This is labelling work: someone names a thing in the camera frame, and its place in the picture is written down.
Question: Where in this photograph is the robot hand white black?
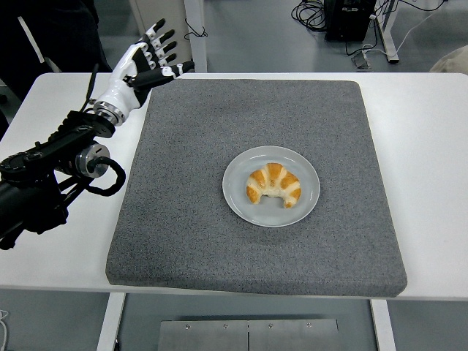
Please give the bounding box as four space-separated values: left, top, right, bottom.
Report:
95 18 196 113

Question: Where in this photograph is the golden brown croissant bread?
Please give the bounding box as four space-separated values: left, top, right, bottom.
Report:
246 162 303 209

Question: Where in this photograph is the round grey plate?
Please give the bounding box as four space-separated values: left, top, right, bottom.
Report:
222 145 321 228

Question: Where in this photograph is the grey metal plate with screws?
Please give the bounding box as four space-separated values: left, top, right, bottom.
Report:
157 318 339 351

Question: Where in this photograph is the beige cabinet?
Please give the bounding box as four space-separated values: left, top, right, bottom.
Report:
129 0 194 73

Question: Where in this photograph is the person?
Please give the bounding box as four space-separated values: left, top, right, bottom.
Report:
0 0 115 99

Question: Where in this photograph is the grey speckled foam mat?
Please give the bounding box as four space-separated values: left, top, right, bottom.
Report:
105 78 409 298

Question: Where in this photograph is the black computer case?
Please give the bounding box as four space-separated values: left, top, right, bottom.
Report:
324 0 377 42

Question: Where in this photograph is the white table leg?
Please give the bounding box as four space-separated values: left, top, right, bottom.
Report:
95 292 127 351
369 299 398 351

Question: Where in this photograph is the small grey floor pedal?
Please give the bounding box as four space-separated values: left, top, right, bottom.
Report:
351 50 373 69

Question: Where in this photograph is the white desk leg with foot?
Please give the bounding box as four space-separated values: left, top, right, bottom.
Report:
372 0 400 64

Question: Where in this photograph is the beige rounded object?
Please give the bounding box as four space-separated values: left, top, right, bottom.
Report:
429 47 468 73

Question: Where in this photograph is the thin black hanging cable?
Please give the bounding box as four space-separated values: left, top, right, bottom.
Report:
184 18 209 39

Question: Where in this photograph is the white upright desk post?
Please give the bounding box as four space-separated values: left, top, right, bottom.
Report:
184 0 208 73

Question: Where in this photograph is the black floor cable bundle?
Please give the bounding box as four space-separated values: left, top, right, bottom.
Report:
291 0 327 34

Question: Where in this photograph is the thin white cable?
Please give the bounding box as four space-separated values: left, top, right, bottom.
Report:
0 309 10 349

